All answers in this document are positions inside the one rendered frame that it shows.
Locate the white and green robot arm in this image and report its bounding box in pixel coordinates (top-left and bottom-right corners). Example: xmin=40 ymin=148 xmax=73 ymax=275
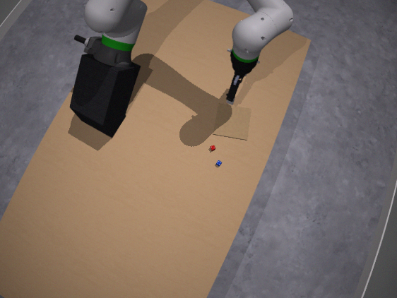
xmin=74 ymin=0 xmax=294 ymax=71

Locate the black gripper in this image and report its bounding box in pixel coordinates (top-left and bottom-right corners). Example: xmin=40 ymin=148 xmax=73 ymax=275
xmin=226 ymin=65 xmax=252 ymax=105

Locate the tan square mat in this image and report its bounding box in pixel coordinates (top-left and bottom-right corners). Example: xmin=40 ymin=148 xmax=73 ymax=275
xmin=213 ymin=103 xmax=251 ymax=140

